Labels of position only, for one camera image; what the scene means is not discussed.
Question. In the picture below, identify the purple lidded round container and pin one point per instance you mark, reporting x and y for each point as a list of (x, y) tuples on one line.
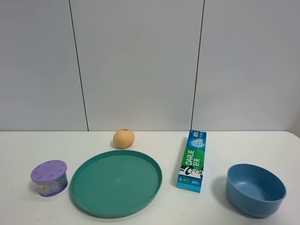
[(50, 177)]

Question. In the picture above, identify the orange round fruit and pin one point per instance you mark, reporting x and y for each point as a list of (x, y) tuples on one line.
[(123, 138)]

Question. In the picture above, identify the green blue toothpaste box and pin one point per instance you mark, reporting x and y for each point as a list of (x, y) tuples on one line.
[(190, 175)]

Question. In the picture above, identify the teal round plate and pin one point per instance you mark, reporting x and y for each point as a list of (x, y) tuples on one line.
[(116, 183)]

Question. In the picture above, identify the blue plastic bowl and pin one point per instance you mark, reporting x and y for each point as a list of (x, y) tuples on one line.
[(254, 190)]

